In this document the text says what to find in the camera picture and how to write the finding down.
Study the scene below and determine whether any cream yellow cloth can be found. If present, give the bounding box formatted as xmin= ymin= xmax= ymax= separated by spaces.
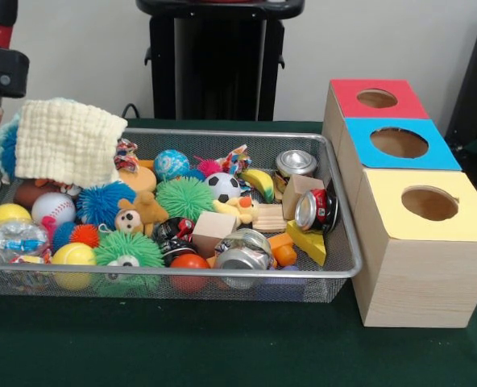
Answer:
xmin=15 ymin=98 xmax=130 ymax=188

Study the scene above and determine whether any clear mesh bin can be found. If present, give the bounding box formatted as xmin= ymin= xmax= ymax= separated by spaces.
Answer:
xmin=0 ymin=125 xmax=364 ymax=303

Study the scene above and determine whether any wooden box with three holes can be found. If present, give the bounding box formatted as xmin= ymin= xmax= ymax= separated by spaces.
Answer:
xmin=323 ymin=78 xmax=477 ymax=329

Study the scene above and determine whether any blue spiky ball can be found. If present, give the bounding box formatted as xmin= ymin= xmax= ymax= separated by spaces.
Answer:
xmin=0 ymin=123 xmax=20 ymax=180
xmin=76 ymin=181 xmax=138 ymax=230

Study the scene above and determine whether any yellow smiley face ball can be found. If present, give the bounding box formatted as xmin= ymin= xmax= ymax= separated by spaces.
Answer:
xmin=0 ymin=202 xmax=33 ymax=233

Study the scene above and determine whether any white baseball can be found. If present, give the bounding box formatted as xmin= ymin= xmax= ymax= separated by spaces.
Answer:
xmin=31 ymin=192 xmax=77 ymax=227

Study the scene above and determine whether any crumpled clear plastic bottle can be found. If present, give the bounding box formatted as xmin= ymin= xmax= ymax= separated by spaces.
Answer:
xmin=0 ymin=219 xmax=51 ymax=260

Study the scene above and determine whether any plain yellow ball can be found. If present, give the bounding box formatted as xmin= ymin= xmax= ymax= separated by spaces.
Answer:
xmin=50 ymin=242 xmax=97 ymax=291

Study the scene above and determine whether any brown teddy bear toy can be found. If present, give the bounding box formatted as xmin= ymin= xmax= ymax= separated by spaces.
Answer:
xmin=113 ymin=191 xmax=169 ymax=237

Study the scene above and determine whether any green spiky ball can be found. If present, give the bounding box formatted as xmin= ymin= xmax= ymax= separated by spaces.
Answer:
xmin=92 ymin=231 xmax=165 ymax=269
xmin=156 ymin=177 xmax=218 ymax=223

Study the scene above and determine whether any orange red ball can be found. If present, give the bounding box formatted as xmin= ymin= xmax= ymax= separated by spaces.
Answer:
xmin=168 ymin=253 xmax=211 ymax=293

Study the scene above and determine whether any black and white soccer ball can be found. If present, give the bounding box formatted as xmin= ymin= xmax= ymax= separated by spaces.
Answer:
xmin=205 ymin=172 xmax=244 ymax=204

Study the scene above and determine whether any crushed silver can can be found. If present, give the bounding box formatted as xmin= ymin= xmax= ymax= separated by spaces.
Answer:
xmin=213 ymin=227 xmax=275 ymax=289

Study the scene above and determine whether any dark green table cloth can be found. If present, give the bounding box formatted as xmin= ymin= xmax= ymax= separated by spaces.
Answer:
xmin=0 ymin=117 xmax=477 ymax=387

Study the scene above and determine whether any yellow wedge block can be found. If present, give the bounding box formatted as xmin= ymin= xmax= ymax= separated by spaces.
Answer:
xmin=285 ymin=219 xmax=328 ymax=268

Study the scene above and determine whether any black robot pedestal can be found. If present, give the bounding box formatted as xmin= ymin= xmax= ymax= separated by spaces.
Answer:
xmin=136 ymin=0 xmax=305 ymax=122

